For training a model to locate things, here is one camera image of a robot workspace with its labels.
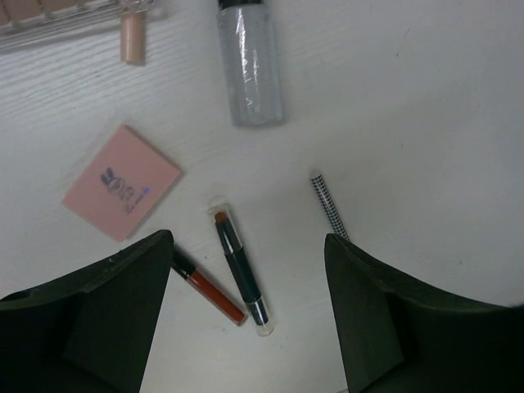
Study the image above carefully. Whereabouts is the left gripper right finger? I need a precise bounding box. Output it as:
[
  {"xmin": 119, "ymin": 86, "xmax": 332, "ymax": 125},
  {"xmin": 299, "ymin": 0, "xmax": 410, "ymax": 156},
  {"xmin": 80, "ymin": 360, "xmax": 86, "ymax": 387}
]
[{"xmin": 324, "ymin": 234, "xmax": 523, "ymax": 392}]

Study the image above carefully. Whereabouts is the pink square compact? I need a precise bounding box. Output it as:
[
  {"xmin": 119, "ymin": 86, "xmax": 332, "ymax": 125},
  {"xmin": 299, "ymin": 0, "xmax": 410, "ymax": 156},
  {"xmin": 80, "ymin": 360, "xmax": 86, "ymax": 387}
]
[{"xmin": 62, "ymin": 124, "xmax": 181, "ymax": 242}]

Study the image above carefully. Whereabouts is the houndstooth eyeliner pen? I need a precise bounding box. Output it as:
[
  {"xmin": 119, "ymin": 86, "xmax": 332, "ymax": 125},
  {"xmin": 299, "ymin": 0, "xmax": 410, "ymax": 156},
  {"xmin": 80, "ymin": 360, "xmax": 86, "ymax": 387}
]
[{"xmin": 309, "ymin": 169, "xmax": 350, "ymax": 241}]

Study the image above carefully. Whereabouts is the pink concealer tube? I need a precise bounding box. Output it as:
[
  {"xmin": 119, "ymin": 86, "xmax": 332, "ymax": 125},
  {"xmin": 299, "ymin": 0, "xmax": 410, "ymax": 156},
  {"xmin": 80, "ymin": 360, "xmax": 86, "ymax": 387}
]
[{"xmin": 120, "ymin": 13, "xmax": 146, "ymax": 66}]

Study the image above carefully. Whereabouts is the clear bottle black cap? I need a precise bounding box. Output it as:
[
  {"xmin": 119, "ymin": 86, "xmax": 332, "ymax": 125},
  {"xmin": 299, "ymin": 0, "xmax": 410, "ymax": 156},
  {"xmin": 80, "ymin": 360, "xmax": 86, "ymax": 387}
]
[{"xmin": 217, "ymin": 1, "xmax": 283, "ymax": 128}]

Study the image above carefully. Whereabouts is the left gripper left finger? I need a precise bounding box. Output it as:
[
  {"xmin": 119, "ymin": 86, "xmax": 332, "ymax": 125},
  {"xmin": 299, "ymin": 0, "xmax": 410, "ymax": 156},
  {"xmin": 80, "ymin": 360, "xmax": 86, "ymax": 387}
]
[{"xmin": 1, "ymin": 230, "xmax": 174, "ymax": 392}]

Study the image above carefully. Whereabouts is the brown eyeshadow palette clear case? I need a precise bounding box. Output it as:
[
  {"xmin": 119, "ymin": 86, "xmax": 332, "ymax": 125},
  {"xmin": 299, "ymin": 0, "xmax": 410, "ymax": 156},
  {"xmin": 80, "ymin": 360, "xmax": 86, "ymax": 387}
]
[{"xmin": 1, "ymin": 1, "xmax": 169, "ymax": 54}]

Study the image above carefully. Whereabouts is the dark teal lipstick crayon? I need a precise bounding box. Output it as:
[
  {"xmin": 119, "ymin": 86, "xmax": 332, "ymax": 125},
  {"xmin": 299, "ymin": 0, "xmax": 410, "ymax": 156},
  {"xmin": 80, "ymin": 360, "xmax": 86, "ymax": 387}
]
[{"xmin": 208, "ymin": 199, "xmax": 274, "ymax": 337}]

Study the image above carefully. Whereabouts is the red lip gloss tube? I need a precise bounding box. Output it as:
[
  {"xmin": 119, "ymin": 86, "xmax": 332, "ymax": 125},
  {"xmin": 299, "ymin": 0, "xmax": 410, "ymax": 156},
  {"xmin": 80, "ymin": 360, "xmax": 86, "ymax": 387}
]
[{"xmin": 171, "ymin": 247, "xmax": 247, "ymax": 327}]

